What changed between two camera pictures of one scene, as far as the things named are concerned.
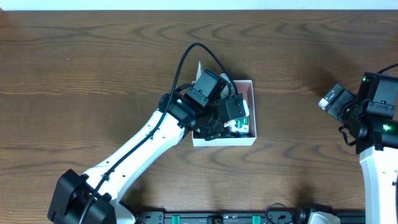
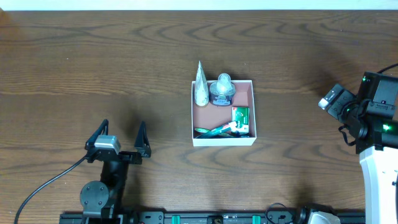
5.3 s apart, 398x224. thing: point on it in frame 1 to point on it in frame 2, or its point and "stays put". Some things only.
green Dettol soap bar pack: x=240 y=126 stays put
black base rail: x=354 y=216 stays put
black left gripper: x=212 y=126 to x=123 y=156
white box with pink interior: x=244 y=88 stays put
